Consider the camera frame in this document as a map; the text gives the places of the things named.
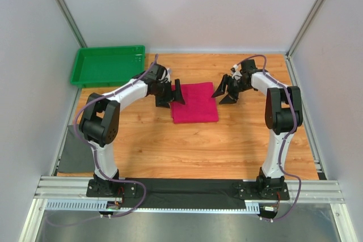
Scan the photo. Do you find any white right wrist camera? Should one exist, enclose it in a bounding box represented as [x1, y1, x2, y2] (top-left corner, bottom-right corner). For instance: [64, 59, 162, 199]
[230, 64, 242, 80]

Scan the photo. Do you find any left aluminium corner post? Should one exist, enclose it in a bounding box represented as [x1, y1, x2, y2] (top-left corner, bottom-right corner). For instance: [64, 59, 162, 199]
[55, 0, 87, 48]

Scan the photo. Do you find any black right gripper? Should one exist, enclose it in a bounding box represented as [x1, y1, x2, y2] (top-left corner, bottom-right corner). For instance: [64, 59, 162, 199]
[212, 75, 251, 105]

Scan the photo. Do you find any green plastic tray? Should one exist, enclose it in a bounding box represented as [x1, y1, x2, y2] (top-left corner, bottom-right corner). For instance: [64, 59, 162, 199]
[70, 45, 145, 88]

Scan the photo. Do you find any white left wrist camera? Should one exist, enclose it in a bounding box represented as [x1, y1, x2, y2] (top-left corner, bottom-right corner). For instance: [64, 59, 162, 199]
[159, 67, 171, 83]

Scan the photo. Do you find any aluminium front frame rail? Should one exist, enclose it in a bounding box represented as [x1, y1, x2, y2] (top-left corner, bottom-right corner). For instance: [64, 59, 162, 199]
[20, 176, 357, 241]

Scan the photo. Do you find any right aluminium corner post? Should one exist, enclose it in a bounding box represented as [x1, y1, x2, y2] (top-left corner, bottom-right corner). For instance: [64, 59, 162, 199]
[285, 0, 325, 59]

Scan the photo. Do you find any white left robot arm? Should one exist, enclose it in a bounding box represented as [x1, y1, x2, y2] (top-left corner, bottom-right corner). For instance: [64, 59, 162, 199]
[78, 63, 185, 197]

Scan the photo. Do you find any folded grey t shirt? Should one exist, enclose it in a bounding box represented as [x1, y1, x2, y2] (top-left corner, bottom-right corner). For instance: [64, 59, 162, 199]
[58, 125, 95, 174]

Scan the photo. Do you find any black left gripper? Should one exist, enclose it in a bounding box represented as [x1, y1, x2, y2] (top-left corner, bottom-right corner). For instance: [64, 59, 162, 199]
[152, 79, 184, 109]

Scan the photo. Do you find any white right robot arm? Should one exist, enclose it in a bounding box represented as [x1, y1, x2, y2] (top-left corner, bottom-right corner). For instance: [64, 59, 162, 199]
[212, 56, 303, 200]

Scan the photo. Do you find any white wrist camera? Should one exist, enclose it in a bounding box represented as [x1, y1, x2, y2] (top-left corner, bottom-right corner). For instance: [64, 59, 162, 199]
[230, 64, 242, 80]
[159, 67, 171, 83]

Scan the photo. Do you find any aluminium corner post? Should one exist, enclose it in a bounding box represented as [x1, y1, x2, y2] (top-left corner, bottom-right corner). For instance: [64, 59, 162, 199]
[55, 0, 87, 48]
[285, 0, 325, 59]

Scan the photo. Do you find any magenta t shirt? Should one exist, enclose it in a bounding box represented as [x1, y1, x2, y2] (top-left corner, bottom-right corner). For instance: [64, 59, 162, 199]
[171, 82, 219, 124]

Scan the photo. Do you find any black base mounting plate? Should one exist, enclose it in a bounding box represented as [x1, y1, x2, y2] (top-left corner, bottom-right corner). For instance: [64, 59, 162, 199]
[86, 176, 290, 201]

